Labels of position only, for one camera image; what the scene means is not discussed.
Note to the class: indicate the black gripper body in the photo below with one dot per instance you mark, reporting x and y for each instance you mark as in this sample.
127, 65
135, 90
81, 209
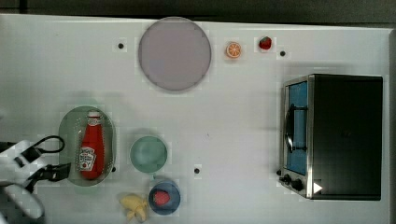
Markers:
14, 167

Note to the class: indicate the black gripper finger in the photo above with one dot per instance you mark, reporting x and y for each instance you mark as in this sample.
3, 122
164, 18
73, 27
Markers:
52, 173
27, 156

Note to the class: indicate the red ketchup bottle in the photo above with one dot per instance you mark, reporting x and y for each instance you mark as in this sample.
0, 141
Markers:
91, 157

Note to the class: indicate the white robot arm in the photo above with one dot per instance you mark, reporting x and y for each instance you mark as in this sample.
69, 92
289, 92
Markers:
18, 205

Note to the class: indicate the green oval strainer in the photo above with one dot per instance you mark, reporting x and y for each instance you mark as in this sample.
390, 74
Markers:
72, 130

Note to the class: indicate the yellow banana toy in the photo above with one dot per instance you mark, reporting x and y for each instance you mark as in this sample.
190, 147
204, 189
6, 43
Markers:
136, 206

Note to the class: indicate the red strawberry in cup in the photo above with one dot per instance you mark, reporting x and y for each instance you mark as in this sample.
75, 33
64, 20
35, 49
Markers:
161, 197

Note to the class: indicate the blue cup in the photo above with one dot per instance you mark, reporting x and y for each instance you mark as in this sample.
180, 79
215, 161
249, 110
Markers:
175, 198

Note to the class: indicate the round grey plate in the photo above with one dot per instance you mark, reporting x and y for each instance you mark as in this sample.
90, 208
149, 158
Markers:
174, 53

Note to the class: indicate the red strawberry toy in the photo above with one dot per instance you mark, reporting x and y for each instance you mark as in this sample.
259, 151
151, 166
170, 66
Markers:
265, 43

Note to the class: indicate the silver toaster oven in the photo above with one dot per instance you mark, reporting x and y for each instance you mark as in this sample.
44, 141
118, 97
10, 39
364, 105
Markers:
332, 137

